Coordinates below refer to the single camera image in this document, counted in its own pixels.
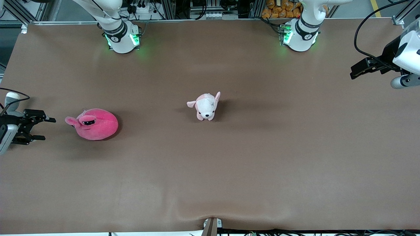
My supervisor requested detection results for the grey and white plush husky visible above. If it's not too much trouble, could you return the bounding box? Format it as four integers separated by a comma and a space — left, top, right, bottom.
5, 92, 21, 116

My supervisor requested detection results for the bag of orange snacks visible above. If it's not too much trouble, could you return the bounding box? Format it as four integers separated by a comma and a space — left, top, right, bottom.
261, 0, 303, 19

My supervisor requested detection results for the brown table mat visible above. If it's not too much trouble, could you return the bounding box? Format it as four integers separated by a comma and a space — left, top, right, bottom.
0, 18, 420, 234

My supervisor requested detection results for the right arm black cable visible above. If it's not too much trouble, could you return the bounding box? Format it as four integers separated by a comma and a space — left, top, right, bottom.
0, 88, 31, 116

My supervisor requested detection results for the white and pink plush dog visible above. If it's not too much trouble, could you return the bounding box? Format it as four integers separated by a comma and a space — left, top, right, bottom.
187, 91, 221, 121

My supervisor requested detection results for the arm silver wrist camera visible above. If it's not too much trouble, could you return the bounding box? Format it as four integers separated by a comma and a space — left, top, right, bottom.
0, 124, 19, 156
390, 73, 420, 90

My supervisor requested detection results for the aluminium frame rack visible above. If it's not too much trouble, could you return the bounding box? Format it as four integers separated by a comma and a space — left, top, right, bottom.
0, 0, 342, 26

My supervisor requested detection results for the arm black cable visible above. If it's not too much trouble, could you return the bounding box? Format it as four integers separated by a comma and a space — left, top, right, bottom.
353, 0, 411, 71
0, 88, 31, 116

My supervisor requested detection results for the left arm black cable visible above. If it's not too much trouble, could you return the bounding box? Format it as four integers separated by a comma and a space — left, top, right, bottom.
353, 0, 411, 71

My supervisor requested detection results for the white power strip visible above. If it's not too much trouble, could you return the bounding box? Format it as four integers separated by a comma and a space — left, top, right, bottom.
129, 0, 158, 14

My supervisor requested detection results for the round hot pink plush toy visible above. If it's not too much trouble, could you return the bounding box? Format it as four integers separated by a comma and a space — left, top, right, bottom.
65, 108, 119, 141

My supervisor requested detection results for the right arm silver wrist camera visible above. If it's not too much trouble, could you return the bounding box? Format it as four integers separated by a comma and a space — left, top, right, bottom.
0, 124, 19, 156

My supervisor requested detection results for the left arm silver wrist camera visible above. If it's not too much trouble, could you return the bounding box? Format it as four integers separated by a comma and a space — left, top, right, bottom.
390, 73, 420, 90

